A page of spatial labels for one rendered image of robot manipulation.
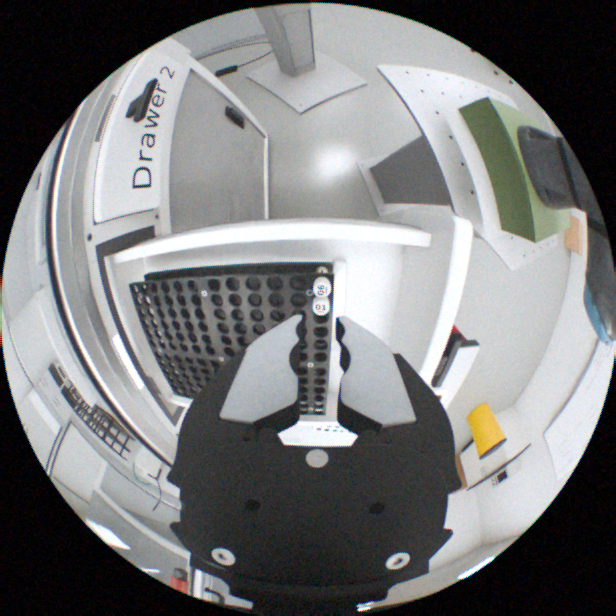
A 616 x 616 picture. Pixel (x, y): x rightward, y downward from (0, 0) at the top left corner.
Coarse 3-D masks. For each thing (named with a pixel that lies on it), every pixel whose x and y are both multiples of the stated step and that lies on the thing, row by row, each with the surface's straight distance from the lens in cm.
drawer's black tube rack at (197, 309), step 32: (160, 288) 22; (192, 288) 20; (224, 288) 18; (256, 288) 18; (288, 288) 17; (160, 320) 25; (192, 320) 22; (224, 320) 20; (256, 320) 19; (160, 352) 28; (192, 352) 24; (224, 352) 22; (320, 352) 24; (192, 384) 30
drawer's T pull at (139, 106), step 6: (156, 78) 31; (150, 84) 30; (156, 84) 31; (144, 90) 30; (150, 90) 29; (138, 96) 31; (144, 96) 29; (150, 96) 29; (132, 102) 31; (138, 102) 29; (144, 102) 28; (132, 108) 30; (138, 108) 28; (144, 108) 28; (126, 114) 30; (132, 114) 30; (138, 114) 27; (144, 114) 27; (138, 120) 27
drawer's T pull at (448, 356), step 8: (456, 336) 22; (448, 344) 23; (456, 344) 22; (448, 352) 23; (456, 352) 23; (440, 360) 23; (448, 360) 23; (440, 368) 24; (448, 368) 24; (440, 376) 25; (432, 384) 26; (440, 384) 26
